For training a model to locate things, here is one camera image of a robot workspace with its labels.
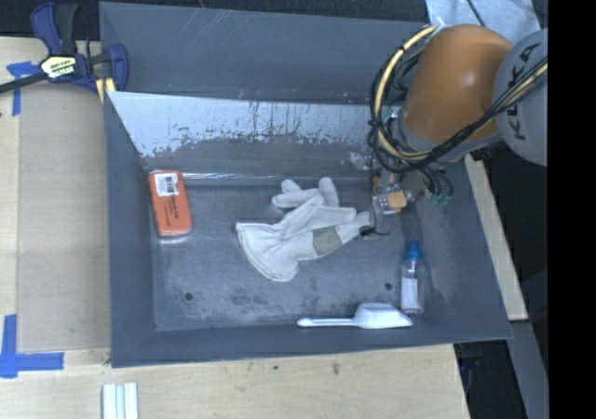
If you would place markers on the orange flat block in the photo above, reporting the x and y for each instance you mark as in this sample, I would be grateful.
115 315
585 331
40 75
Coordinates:
170 204

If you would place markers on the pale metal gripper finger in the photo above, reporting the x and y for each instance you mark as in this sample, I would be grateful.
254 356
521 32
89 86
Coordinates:
382 217

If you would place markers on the white plastic scoop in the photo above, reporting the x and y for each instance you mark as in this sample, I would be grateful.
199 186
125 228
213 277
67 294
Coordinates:
377 316

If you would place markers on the white work glove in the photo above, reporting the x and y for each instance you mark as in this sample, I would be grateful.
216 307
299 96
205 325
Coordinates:
288 240

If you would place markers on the pale wood flat board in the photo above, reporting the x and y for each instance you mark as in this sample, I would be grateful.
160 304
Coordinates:
60 221

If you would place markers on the grey metal bin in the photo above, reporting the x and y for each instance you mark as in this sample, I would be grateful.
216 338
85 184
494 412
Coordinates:
261 296

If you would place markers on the clear bottle with blue cap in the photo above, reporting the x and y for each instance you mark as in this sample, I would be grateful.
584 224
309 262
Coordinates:
412 282

